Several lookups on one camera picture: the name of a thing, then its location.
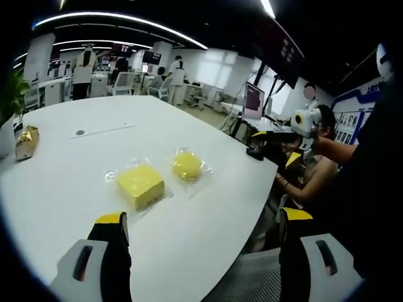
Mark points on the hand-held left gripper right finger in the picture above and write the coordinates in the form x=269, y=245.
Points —
x=302, y=248

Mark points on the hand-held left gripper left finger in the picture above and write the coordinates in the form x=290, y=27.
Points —
x=110, y=251

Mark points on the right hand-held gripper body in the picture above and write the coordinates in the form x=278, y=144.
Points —
x=306, y=121

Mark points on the square yellow silicone block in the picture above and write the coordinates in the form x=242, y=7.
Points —
x=141, y=185

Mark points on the round yellow silicone block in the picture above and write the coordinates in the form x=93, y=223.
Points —
x=186, y=166

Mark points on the person's right hand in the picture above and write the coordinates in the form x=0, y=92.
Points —
x=320, y=136

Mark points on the small black device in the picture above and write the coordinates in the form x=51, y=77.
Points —
x=255, y=154

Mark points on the computer monitor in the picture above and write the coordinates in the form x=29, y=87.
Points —
x=252, y=100

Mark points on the grey mesh office chair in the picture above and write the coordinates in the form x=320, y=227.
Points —
x=258, y=277

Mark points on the person's dark clothing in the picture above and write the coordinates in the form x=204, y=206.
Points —
x=371, y=188

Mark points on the gold foil packet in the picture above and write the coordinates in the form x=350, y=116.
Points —
x=26, y=143

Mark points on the hanging display screen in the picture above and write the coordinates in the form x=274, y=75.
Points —
x=151, y=57
x=122, y=49

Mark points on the white office chair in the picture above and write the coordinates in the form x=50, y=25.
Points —
x=123, y=82

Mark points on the green potted plant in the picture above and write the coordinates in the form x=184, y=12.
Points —
x=11, y=97

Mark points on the blue wall display board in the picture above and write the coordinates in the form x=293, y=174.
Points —
x=352, y=116

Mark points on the white round wall figure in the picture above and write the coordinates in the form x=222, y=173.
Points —
x=385, y=61

